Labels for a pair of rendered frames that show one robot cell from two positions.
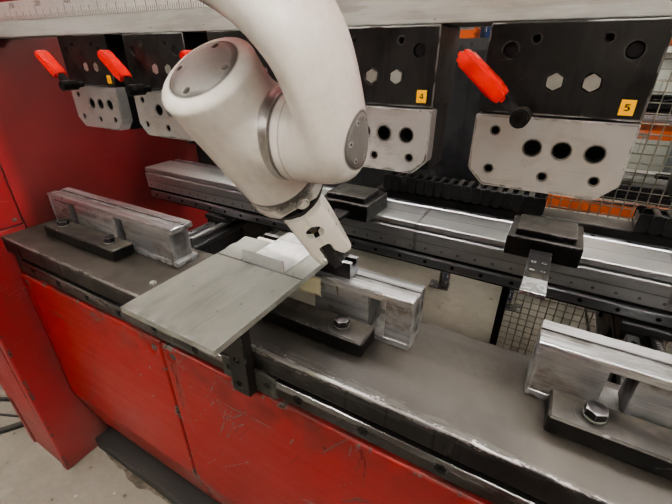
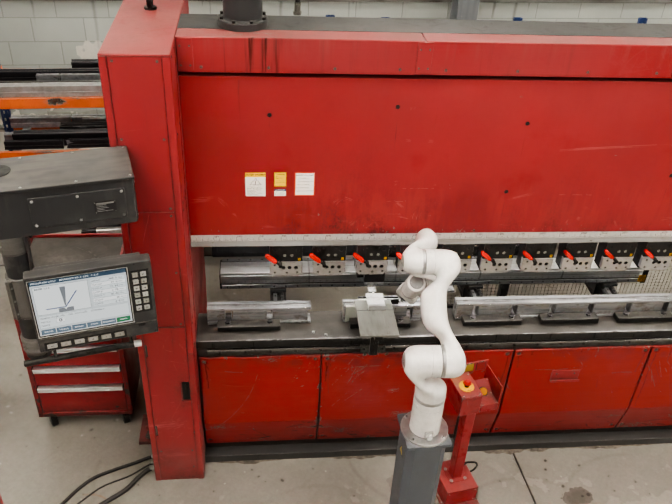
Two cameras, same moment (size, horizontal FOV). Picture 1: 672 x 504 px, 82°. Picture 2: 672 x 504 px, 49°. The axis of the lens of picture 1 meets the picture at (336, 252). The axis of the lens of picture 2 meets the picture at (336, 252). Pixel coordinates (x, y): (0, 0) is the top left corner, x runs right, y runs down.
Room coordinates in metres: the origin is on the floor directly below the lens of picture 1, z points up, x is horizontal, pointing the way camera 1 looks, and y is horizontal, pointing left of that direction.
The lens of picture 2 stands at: (-1.52, 1.95, 3.23)
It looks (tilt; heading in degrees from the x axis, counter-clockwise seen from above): 35 degrees down; 323
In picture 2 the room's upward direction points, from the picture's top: 3 degrees clockwise
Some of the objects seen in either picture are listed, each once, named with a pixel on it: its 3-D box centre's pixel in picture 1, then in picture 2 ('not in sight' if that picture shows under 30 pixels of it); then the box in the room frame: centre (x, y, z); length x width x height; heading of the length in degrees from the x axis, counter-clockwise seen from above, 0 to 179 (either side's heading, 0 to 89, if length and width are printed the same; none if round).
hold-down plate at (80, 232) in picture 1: (87, 238); (249, 325); (0.88, 0.63, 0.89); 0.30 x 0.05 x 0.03; 60
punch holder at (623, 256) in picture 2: not in sight; (615, 251); (0.05, -0.94, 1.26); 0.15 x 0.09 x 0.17; 60
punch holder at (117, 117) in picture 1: (111, 82); (285, 256); (0.84, 0.45, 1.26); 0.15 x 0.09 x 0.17; 60
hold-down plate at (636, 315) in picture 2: not in sight; (643, 316); (-0.11, -1.11, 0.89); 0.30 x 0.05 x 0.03; 60
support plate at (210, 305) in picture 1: (235, 282); (376, 318); (0.51, 0.16, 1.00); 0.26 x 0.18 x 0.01; 150
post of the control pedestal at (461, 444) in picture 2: not in sight; (462, 439); (0.08, -0.12, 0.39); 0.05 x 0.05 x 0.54; 71
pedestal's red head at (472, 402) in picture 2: not in sight; (473, 387); (0.08, -0.12, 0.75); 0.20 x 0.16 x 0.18; 71
